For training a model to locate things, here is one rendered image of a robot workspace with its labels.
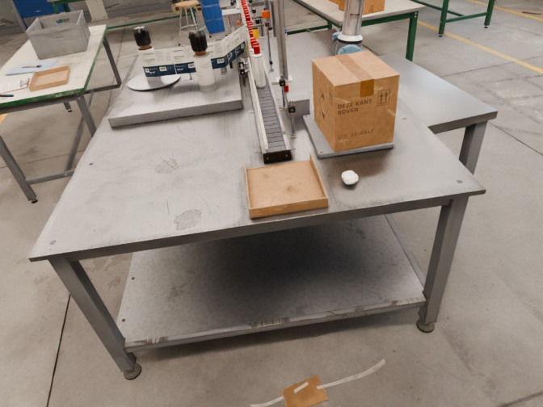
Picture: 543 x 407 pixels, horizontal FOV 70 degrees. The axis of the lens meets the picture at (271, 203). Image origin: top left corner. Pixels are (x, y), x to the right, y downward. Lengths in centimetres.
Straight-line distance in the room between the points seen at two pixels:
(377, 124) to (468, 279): 108
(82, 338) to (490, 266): 215
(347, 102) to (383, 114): 16
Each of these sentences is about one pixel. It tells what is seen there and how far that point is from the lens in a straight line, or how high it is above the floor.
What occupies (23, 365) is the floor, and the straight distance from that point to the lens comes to 237.
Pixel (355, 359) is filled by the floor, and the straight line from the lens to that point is 191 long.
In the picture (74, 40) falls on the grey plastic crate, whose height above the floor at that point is 90.
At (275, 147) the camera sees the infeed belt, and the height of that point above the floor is 88.
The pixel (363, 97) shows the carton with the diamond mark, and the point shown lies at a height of 106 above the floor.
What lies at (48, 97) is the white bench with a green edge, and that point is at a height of 78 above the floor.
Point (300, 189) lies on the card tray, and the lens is 138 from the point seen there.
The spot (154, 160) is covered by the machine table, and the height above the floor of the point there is 83.
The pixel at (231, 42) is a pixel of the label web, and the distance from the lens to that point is 245.
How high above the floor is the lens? 165
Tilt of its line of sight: 38 degrees down
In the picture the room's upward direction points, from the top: 7 degrees counter-clockwise
